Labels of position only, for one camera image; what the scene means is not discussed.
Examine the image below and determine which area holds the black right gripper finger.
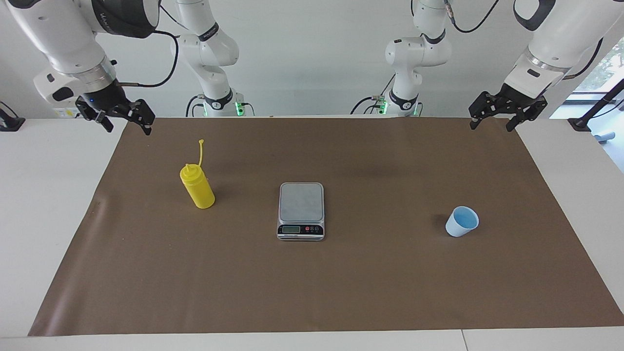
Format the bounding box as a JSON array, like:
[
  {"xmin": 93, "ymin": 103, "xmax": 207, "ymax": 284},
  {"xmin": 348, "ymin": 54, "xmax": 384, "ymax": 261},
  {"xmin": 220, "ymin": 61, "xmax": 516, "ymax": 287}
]
[
  {"xmin": 127, "ymin": 99, "xmax": 156, "ymax": 136},
  {"xmin": 76, "ymin": 96, "xmax": 115, "ymax": 133}
]

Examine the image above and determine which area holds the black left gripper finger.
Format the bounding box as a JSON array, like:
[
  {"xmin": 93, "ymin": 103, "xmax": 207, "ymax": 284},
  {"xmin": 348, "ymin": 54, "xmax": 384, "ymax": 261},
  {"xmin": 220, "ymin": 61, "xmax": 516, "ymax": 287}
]
[
  {"xmin": 506, "ymin": 97, "xmax": 547, "ymax": 132},
  {"xmin": 469, "ymin": 91, "xmax": 503, "ymax": 130}
]

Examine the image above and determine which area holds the yellow squeeze bottle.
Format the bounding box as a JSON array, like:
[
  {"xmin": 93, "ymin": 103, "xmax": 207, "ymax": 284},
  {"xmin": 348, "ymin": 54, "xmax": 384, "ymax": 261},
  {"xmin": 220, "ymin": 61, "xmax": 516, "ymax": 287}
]
[{"xmin": 180, "ymin": 139, "xmax": 215, "ymax": 210}]

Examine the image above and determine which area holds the light blue plastic cup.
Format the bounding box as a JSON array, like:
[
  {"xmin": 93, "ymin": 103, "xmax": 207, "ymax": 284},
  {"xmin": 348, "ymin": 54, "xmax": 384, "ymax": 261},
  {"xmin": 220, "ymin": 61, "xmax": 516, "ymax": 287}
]
[{"xmin": 445, "ymin": 206, "xmax": 480, "ymax": 238}]

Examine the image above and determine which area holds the silver digital kitchen scale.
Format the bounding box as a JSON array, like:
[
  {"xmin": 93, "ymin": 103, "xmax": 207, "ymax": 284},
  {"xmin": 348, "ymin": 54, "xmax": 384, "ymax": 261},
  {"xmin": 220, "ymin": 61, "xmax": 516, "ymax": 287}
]
[{"xmin": 277, "ymin": 182, "xmax": 325, "ymax": 242}]

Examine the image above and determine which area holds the black slanted pole stand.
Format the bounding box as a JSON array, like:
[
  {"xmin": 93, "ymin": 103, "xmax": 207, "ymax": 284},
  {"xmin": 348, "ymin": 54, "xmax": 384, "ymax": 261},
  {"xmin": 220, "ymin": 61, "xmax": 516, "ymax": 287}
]
[{"xmin": 568, "ymin": 78, "xmax": 624, "ymax": 132}]

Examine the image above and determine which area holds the window with greenery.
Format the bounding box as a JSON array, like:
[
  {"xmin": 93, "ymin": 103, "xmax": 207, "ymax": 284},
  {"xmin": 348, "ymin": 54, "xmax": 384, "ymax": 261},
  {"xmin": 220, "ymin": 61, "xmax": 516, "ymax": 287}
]
[{"xmin": 574, "ymin": 37, "xmax": 624, "ymax": 94}]

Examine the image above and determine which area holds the black clamp stand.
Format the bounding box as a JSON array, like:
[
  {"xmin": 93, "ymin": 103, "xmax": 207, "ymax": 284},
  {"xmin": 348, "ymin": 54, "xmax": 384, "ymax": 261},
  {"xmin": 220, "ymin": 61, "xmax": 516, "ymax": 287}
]
[{"xmin": 0, "ymin": 101, "xmax": 26, "ymax": 132}]

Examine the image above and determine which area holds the brown paper table mat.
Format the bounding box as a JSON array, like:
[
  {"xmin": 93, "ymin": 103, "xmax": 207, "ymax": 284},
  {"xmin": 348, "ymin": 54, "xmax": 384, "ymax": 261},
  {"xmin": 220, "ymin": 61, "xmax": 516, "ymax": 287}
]
[{"xmin": 28, "ymin": 117, "xmax": 624, "ymax": 337}]

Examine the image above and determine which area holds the black right base cable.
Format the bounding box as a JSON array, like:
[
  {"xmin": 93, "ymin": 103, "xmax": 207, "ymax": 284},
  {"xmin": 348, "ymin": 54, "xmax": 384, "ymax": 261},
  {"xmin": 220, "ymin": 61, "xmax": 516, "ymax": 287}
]
[{"xmin": 185, "ymin": 94, "xmax": 205, "ymax": 117}]

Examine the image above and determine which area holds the black base cable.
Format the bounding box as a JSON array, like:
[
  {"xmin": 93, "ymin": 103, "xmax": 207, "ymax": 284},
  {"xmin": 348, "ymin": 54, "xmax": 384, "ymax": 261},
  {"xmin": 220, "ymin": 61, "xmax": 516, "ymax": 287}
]
[
  {"xmin": 185, "ymin": 94, "xmax": 205, "ymax": 117},
  {"xmin": 350, "ymin": 73, "xmax": 396, "ymax": 115}
]

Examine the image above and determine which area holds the black left base cable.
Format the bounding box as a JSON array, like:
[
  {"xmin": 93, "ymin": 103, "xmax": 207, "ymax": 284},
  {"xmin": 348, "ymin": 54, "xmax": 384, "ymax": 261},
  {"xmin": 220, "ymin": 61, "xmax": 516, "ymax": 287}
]
[{"xmin": 350, "ymin": 73, "xmax": 396, "ymax": 115}]

